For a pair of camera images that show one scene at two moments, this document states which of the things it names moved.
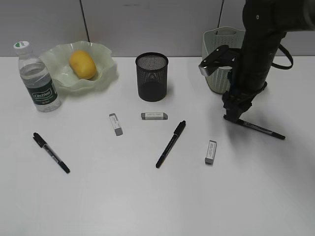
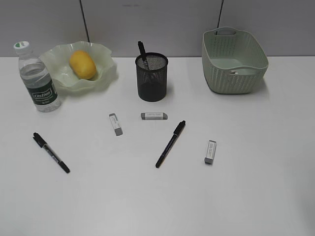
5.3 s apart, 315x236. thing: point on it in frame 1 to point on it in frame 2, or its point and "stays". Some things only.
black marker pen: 177,132 stays
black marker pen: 262,129 to 142,50
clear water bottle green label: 38,78 stays
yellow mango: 82,64 stays
